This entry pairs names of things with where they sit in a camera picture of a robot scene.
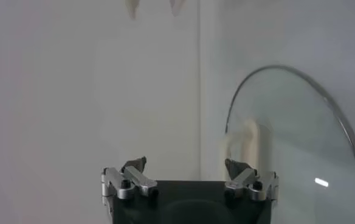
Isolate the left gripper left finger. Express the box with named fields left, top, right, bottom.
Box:
left=100, top=156, right=159, bottom=201

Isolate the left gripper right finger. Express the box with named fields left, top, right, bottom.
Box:
left=224, top=157, right=280, bottom=202

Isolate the glass pot lid cream handle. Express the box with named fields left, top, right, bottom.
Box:
left=219, top=64, right=355, bottom=224

